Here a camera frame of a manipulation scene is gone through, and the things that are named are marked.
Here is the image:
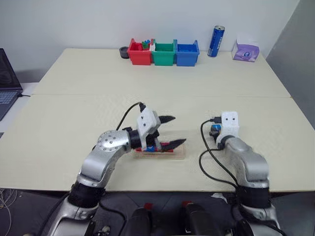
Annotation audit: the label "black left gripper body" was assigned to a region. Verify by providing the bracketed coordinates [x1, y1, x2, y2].
[145, 122, 163, 151]

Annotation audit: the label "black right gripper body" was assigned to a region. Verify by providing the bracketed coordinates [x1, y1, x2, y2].
[209, 124, 222, 137]

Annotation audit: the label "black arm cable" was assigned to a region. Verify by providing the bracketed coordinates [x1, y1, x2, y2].
[198, 115, 239, 191]
[115, 102, 148, 131]

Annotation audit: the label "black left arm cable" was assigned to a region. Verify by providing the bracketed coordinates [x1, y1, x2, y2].
[115, 102, 148, 131]

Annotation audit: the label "black rounded handle red cap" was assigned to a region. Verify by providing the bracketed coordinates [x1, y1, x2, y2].
[122, 203, 155, 236]
[178, 201, 215, 236]

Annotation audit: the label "green plastic bin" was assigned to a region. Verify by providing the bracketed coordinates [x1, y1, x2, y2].
[150, 39, 177, 66]

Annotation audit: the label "blue drink can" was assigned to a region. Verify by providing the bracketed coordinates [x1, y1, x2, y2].
[207, 25, 226, 58]

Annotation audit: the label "grey laptop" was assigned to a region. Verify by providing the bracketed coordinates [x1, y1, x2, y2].
[0, 48, 23, 121]

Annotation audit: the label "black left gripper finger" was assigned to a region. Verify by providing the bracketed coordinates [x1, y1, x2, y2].
[158, 115, 177, 126]
[159, 138, 187, 151]

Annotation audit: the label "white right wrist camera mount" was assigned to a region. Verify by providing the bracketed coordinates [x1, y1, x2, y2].
[216, 111, 241, 145]

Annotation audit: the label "red plastic bin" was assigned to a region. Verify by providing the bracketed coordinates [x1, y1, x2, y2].
[127, 38, 153, 66]

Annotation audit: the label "colourful toy bricks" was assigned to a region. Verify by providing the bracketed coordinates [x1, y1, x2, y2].
[141, 38, 157, 52]

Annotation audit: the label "wooden board with coloured blocks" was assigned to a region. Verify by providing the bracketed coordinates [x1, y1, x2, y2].
[132, 142, 186, 160]

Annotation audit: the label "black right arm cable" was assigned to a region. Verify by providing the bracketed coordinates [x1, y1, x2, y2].
[198, 115, 239, 191]

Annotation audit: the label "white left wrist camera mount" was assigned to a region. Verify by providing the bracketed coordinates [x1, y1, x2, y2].
[136, 108, 159, 151]

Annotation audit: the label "blue plastic bin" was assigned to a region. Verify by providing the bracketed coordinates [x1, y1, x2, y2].
[175, 39, 200, 67]

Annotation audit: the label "purple tissue box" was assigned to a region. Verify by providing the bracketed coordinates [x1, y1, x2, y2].
[231, 38, 260, 62]

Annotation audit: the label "white thin cables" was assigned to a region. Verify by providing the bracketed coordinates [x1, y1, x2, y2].
[0, 188, 17, 236]

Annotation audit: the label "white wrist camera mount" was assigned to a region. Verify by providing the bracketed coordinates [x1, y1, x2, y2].
[136, 108, 159, 151]
[216, 111, 241, 145]

